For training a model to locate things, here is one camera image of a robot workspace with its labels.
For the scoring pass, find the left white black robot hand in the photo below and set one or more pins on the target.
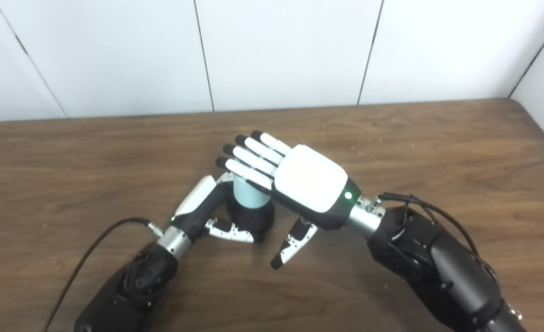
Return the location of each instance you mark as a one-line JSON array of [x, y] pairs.
[[198, 196]]

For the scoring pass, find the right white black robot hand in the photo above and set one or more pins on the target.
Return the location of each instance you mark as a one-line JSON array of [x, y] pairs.
[[311, 177]]

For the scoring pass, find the black flared nozzle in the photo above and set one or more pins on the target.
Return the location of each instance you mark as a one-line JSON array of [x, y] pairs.
[[251, 220]]

